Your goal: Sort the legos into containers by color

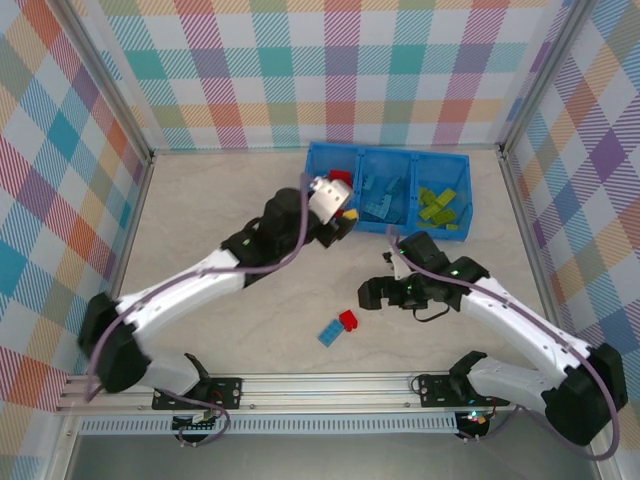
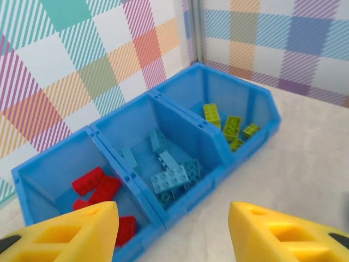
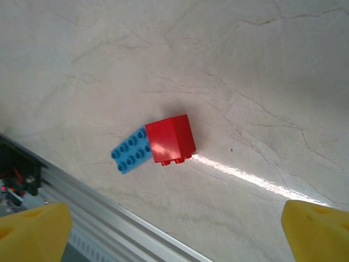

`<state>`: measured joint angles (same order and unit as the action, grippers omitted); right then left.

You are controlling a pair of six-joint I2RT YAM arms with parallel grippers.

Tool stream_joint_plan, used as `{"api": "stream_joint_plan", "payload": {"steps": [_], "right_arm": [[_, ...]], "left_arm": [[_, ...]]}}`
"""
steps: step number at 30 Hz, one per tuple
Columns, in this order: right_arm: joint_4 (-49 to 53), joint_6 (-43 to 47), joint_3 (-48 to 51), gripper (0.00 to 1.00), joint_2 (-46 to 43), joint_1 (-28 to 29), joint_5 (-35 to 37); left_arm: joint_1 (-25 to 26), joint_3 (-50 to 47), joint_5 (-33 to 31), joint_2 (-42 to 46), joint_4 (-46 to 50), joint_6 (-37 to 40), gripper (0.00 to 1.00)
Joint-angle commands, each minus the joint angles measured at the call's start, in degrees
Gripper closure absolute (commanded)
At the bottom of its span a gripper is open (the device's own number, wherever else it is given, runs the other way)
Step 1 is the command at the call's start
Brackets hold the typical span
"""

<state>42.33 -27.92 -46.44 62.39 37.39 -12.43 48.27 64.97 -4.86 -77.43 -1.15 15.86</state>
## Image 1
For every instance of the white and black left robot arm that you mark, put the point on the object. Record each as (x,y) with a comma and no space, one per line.
(175,290)

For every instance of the right controller board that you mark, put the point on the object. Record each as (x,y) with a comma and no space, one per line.
(475,419)

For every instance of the controller board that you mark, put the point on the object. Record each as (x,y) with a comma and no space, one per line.
(475,419)
(200,417)

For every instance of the left controller board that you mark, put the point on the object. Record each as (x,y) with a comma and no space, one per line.
(200,417)

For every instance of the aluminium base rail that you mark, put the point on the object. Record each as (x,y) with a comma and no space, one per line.
(325,390)

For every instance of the aluminium floor frame bar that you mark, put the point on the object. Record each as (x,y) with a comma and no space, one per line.
(125,250)
(532,250)

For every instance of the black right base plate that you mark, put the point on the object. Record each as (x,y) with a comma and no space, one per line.
(435,390)

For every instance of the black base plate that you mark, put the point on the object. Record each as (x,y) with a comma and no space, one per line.
(435,390)
(225,392)

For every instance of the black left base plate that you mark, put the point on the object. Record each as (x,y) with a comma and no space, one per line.
(225,392)

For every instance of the aluminium frame post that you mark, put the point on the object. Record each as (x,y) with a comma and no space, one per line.
(107,80)
(545,75)

